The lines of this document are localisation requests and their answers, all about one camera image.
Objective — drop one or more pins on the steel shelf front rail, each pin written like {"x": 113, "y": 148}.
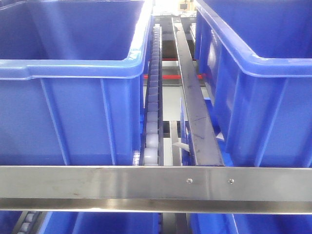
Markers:
{"x": 183, "y": 189}

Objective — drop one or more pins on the large blue bin left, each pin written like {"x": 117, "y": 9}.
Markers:
{"x": 71, "y": 80}

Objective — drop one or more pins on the blue bin lower left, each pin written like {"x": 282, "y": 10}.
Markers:
{"x": 99, "y": 223}

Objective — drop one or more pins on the dark steel divider rail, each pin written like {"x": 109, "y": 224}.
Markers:
{"x": 204, "y": 147}

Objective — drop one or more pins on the blue bin lower right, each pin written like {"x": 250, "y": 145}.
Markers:
{"x": 251, "y": 224}

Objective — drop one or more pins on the lower roller track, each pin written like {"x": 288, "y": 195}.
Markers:
{"x": 29, "y": 222}

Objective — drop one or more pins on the large blue bin right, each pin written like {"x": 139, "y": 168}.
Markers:
{"x": 256, "y": 59}

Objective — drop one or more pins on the large blue bin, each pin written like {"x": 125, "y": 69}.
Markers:
{"x": 71, "y": 80}
{"x": 256, "y": 59}

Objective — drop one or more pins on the white roller conveyor track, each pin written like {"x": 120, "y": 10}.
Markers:
{"x": 151, "y": 142}

